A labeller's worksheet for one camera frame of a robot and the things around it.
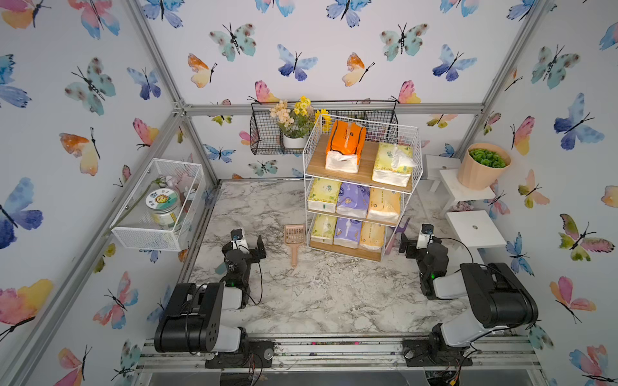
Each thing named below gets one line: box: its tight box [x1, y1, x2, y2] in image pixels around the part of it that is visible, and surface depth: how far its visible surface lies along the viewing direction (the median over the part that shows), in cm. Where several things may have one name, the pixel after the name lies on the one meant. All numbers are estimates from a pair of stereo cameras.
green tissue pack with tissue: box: [371, 141, 418, 188], surface depth 64 cm
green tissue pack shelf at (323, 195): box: [307, 176, 342, 214], surface depth 79 cm
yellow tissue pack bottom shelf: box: [359, 221, 386, 251], surface depth 97 cm
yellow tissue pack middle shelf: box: [366, 187, 402, 225], surface depth 75 cm
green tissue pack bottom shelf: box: [310, 213, 338, 245], surface depth 98 cm
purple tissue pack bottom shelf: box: [333, 217, 363, 249], surface depth 96 cm
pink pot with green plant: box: [457, 143, 512, 191], surface depth 82 cm
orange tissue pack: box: [325, 119, 367, 174], surface depth 66 cm
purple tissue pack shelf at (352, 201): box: [336, 182, 371, 219], surface depth 77 cm
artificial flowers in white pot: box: [269, 95, 329, 149], surface depth 85 cm
